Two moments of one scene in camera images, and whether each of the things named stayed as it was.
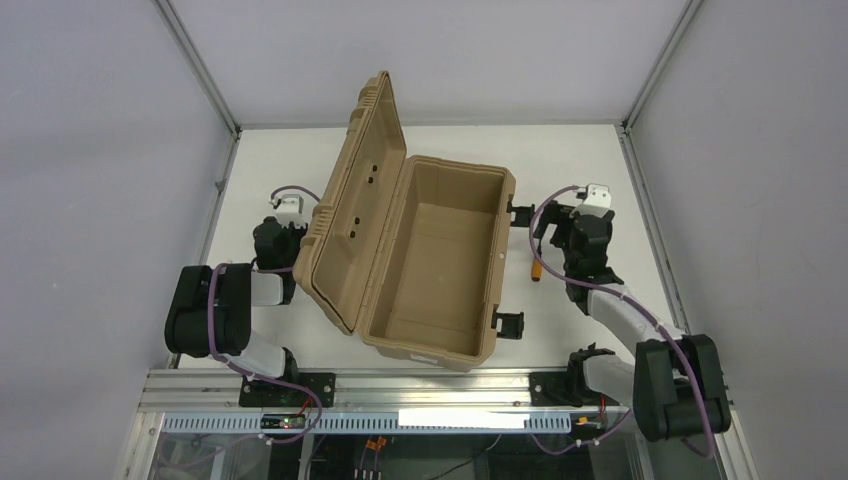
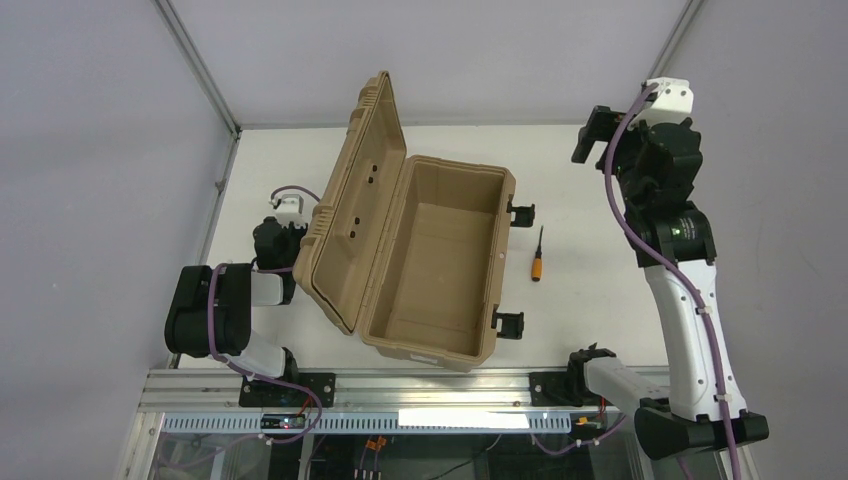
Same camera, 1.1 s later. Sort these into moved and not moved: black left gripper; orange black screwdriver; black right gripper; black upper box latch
Moved: black right gripper
Not moved: black upper box latch; black left gripper; orange black screwdriver
